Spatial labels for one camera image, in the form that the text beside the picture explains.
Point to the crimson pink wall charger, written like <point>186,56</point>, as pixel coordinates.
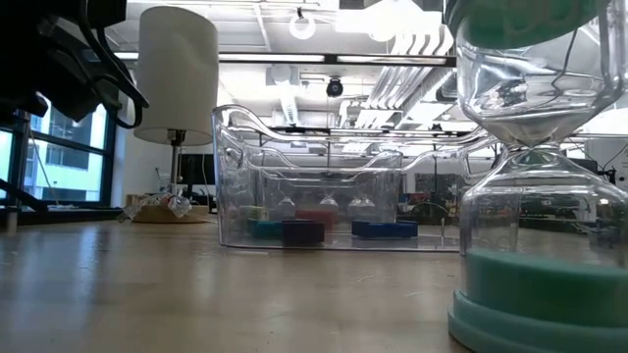
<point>314,216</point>

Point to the red wall charger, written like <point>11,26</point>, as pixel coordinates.
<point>335,215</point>

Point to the dark indigo digital timer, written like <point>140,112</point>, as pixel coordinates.
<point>303,233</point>

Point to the green white wall charger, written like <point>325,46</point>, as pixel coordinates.
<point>255,212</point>

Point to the teal digital timer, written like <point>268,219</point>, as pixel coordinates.
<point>265,229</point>

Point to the bright blue digital timer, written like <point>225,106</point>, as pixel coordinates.
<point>385,229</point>

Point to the teal capped sand timer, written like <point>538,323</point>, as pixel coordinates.
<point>544,299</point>

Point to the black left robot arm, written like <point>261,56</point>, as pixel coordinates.
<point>44,49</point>

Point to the clear plastic bin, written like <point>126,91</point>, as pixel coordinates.
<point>262,193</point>
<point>343,191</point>
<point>225,196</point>

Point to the black monitor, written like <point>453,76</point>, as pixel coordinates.
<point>196,169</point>

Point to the long ceiling light strip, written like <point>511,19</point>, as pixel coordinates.
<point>275,57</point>
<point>392,59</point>

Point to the bright ceiling light panel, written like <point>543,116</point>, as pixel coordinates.
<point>387,22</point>

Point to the white shade table lamp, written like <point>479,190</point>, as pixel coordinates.
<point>176,73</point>

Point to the dark framed window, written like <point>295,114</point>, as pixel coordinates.
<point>73,157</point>

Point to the black slanted strut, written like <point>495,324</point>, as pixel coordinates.
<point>19,193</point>

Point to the black dome camera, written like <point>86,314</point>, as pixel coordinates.
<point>335,88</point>

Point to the black aluminium table frame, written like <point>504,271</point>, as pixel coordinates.
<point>73,217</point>

